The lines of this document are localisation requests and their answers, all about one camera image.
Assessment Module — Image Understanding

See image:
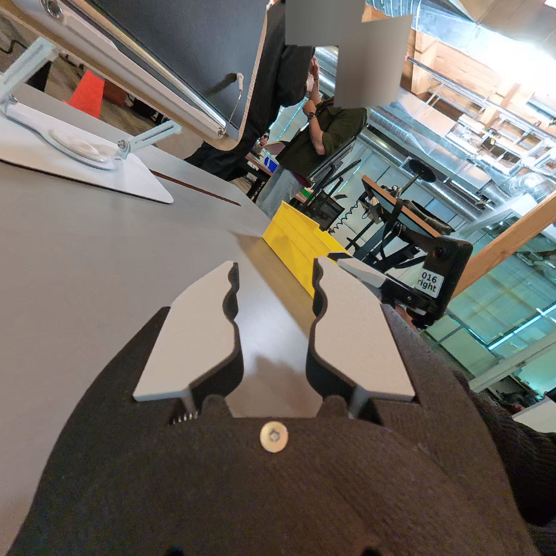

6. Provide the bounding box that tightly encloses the person's right forearm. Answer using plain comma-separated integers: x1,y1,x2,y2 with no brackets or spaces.
452,369,556,535

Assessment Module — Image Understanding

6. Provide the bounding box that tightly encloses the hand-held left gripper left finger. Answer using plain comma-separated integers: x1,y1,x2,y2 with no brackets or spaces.
132,261,243,402

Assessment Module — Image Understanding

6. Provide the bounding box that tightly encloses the wooden beam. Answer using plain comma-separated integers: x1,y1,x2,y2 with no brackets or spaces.
449,202,556,300

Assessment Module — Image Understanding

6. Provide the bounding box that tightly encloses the black round lamp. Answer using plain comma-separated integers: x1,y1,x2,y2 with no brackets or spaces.
407,158,437,192

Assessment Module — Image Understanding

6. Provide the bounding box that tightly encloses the orange cone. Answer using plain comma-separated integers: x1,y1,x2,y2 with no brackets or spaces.
67,69,106,119

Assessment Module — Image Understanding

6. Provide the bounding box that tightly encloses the wood-topped black frame table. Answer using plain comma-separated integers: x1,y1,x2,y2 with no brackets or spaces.
361,175,456,261

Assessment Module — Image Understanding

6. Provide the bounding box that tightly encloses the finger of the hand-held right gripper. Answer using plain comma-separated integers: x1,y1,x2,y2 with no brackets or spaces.
327,252,388,289

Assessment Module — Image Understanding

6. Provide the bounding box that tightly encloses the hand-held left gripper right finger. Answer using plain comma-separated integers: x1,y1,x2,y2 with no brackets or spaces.
305,256,417,405

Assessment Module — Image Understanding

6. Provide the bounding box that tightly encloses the plywood board with black panel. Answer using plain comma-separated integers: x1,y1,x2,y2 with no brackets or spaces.
9,0,268,153

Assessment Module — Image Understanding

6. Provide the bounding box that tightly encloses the yellow storage bin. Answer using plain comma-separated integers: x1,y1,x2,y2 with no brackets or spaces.
262,201,352,300

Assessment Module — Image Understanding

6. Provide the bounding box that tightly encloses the silver ventilation duct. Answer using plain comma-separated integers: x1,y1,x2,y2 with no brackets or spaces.
313,45,556,222

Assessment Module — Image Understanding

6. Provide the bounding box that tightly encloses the white tablet stand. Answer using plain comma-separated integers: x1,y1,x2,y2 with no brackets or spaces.
0,0,228,205

